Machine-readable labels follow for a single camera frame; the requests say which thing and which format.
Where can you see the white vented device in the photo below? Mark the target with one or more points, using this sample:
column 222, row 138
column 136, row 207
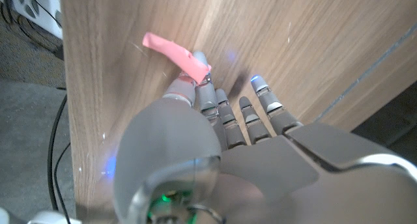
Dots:
column 42, row 9

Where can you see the grey tape strip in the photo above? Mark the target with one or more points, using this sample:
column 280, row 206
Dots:
column 368, row 72

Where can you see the pink sticky note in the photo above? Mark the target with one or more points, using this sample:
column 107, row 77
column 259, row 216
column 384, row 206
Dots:
column 176, row 53

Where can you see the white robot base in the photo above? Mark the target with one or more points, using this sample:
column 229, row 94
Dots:
column 49, row 218

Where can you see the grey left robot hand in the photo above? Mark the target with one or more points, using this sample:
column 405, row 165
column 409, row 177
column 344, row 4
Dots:
column 267, row 185

